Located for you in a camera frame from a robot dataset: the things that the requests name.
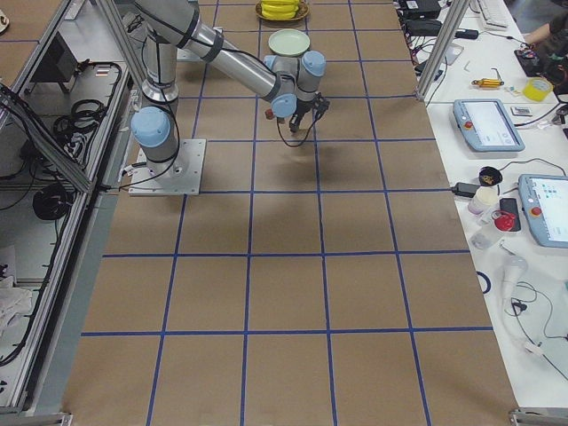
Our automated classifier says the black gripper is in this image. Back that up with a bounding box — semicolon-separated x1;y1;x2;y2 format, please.
289;92;330;132

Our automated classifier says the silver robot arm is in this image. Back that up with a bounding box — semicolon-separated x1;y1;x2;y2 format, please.
134;1;329;133

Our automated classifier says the pale green plate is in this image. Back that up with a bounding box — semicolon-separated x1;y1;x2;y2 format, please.
268;28;311;57

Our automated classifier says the woven wicker basket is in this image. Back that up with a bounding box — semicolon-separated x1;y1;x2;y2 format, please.
255;0;312;21

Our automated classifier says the black power adapter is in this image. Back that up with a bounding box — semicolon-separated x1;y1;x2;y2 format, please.
450;182;480;199

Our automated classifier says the far teach pendant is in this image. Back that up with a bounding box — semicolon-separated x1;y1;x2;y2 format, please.
453;99;525;152

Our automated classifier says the teach pendant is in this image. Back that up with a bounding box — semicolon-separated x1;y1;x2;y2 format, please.
518;174;567;249
453;99;525;152

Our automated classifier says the gold cylinder tool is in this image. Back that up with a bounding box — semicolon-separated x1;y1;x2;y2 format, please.
471;78;504;89

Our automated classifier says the black bowl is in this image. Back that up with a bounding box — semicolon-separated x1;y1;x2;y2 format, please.
477;166;503;187

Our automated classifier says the white paper cup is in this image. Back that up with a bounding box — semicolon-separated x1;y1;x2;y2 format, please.
468;186;498;215

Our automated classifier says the black smartphone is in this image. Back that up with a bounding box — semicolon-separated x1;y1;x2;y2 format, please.
500;197;521;232

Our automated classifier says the red round object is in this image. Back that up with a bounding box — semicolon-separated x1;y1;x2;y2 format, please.
492;210;514;232

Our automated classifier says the yellow tape roll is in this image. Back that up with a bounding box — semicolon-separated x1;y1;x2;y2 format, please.
522;77;554;102

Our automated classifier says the near teach pendant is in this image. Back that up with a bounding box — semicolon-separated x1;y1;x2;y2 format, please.
518;174;567;249

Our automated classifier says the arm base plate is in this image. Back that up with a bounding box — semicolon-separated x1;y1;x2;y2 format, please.
177;46;209;62
128;138;207;196

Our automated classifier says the aluminium frame post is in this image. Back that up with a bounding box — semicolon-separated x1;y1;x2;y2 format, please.
415;0;469;100

